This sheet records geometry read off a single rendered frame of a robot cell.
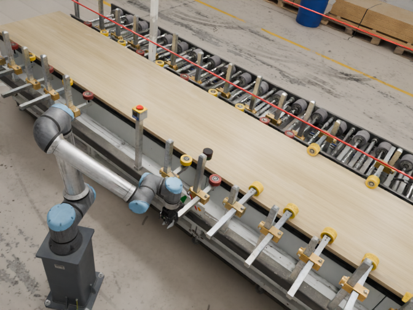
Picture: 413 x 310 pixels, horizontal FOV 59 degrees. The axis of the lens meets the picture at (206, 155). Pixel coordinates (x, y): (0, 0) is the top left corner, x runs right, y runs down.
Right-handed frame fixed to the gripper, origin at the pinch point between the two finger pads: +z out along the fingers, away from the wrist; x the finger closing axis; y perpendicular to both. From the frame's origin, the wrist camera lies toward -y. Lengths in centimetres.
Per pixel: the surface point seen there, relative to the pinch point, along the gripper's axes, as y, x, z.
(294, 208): -50, 51, -16
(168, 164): -26.2, -27.4, -12.2
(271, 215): -26, 46, -26
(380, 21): -613, -48, 28
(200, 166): -25.8, -3.2, -27.9
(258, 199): -47, 30, -8
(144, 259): -13, -29, 82
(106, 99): -48, -112, -9
